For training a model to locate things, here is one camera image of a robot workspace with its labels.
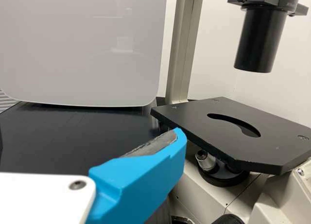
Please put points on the white box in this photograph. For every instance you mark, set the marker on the white box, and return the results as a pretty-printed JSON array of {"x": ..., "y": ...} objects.
[{"x": 77, "y": 46}]

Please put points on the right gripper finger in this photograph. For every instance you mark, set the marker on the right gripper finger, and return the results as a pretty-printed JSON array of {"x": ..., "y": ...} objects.
[{"x": 136, "y": 182}]

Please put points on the cream microscope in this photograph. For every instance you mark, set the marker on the cream microscope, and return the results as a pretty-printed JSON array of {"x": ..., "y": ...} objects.
[{"x": 218, "y": 126}]

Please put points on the black platform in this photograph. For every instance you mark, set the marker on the black platform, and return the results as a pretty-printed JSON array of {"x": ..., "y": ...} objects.
[{"x": 73, "y": 136}]

